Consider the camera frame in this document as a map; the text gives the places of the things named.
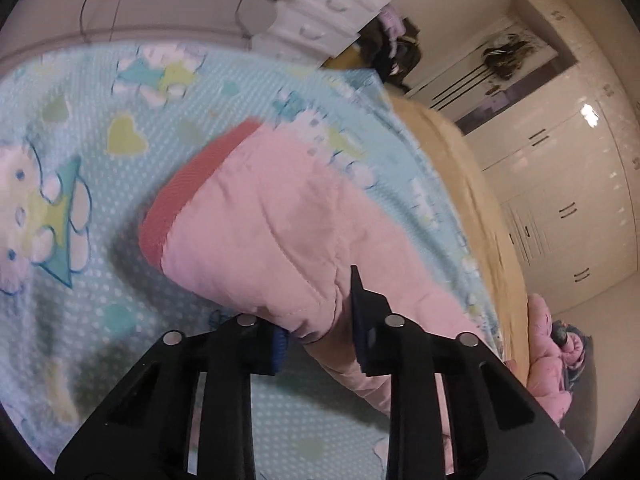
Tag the crumpled pink garment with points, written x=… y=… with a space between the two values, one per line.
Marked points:
x=542 y=380

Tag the black bag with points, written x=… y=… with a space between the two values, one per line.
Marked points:
x=395 y=65

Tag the tan bed cover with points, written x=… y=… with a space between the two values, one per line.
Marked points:
x=480 y=210

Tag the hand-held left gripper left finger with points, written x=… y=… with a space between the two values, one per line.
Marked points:
x=280 y=351

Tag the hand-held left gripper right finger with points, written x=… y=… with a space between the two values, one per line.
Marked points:
x=360 y=341

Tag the light blue printed blanket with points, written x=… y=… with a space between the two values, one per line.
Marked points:
x=100 y=335

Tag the dark grey upholstered bed end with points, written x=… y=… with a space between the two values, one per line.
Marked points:
x=580 y=410

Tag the pink quilted jacket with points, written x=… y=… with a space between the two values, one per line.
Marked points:
x=260 y=220

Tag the door with hanging items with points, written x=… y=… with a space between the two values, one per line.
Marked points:
x=505 y=87

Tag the white wardrobe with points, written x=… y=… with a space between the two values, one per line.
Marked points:
x=575 y=185

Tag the purple clothes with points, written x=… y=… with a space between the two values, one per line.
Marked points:
x=390 y=22

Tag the white dresser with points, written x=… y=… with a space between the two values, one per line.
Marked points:
x=320 y=15

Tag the beige padded headboard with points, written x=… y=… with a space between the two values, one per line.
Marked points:
x=165 y=5

